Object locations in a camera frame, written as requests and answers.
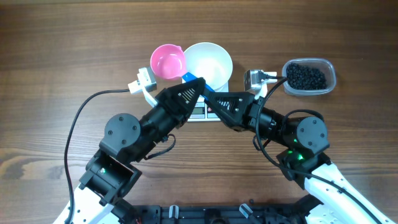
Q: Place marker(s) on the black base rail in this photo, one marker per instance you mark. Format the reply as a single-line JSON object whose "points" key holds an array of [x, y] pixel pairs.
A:
{"points": [[270, 214]]}

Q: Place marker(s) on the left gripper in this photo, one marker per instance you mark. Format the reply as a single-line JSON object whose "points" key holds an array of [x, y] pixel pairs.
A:
{"points": [[165, 99]]}

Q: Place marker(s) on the pink scoop blue handle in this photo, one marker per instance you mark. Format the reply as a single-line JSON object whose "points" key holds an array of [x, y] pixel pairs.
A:
{"points": [[168, 62]]}

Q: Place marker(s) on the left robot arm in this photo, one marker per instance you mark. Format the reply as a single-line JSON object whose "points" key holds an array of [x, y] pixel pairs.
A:
{"points": [[109, 175]]}

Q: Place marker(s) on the white bowl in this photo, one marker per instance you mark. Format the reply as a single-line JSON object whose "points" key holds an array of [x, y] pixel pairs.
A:
{"points": [[212, 62]]}

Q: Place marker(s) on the black beans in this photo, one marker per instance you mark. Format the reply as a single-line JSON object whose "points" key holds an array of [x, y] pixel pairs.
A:
{"points": [[302, 77]]}

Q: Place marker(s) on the clear plastic container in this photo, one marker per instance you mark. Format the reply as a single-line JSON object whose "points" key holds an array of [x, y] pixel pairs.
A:
{"points": [[323, 65]]}

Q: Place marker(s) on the white digital kitchen scale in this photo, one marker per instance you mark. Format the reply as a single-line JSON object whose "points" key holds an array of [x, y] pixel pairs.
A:
{"points": [[202, 113]]}

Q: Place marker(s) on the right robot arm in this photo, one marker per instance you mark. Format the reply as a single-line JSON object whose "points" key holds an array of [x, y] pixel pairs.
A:
{"points": [[297, 147]]}

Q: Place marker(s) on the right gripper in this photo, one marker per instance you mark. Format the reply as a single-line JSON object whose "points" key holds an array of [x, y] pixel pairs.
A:
{"points": [[243, 104]]}

